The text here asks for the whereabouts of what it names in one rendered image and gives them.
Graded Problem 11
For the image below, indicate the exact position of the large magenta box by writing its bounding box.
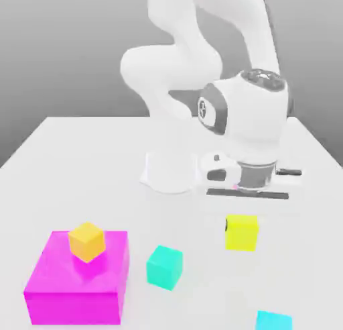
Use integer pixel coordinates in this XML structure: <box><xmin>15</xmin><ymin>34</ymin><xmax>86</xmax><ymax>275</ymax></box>
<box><xmin>23</xmin><ymin>229</ymin><xmax>130</xmax><ymax>326</ymax></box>

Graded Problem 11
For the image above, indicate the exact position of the small orange cube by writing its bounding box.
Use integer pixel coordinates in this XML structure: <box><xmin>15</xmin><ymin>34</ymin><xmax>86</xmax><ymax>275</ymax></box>
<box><xmin>68</xmin><ymin>221</ymin><xmax>106</xmax><ymax>264</ymax></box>

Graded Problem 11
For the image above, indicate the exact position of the small turquoise cube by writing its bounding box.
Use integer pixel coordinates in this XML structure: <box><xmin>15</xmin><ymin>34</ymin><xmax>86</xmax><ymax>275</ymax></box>
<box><xmin>145</xmin><ymin>244</ymin><xmax>184</xmax><ymax>292</ymax></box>

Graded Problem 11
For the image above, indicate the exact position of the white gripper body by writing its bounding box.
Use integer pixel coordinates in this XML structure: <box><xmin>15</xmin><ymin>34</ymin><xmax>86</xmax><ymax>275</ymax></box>
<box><xmin>205</xmin><ymin>187</ymin><xmax>291</xmax><ymax>215</ymax></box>

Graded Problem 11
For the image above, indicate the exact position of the small cyan cube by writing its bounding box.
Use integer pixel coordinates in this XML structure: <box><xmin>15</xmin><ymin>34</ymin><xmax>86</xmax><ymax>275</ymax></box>
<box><xmin>255</xmin><ymin>310</ymin><xmax>293</xmax><ymax>330</ymax></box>

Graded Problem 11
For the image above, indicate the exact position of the small yellow cube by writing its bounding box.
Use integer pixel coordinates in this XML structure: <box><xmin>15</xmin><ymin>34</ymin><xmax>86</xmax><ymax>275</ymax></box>
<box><xmin>225</xmin><ymin>214</ymin><xmax>259</xmax><ymax>252</ymax></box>

